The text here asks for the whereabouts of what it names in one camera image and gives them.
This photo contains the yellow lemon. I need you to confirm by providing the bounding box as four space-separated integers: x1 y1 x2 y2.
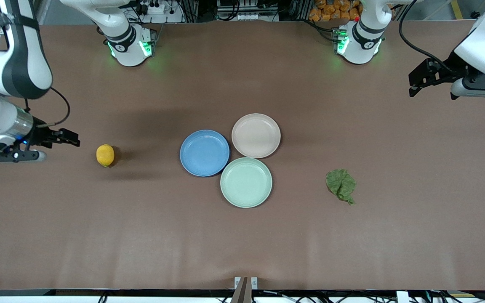
96 144 115 168

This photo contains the green lettuce leaf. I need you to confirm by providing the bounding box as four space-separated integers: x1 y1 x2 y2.
325 169 357 206

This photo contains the brown table cover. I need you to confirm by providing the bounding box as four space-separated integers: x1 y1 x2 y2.
0 19 485 291

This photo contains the orange snack bag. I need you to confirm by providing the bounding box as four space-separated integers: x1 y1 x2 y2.
309 0 362 22

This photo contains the blue plate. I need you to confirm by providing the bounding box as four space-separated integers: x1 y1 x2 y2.
179 129 230 177

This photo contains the white power strip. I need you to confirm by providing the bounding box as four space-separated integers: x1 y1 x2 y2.
138 0 166 14

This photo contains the beige plate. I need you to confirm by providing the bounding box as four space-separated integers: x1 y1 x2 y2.
231 113 281 159

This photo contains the light green plate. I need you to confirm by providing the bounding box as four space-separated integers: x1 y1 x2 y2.
220 157 273 208

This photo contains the grey electronics box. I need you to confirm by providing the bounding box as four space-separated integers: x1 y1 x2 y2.
216 0 279 21

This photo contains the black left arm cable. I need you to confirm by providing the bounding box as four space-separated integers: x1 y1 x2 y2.
398 0 456 72

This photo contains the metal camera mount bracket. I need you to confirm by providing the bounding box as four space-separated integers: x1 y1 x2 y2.
231 276 259 303

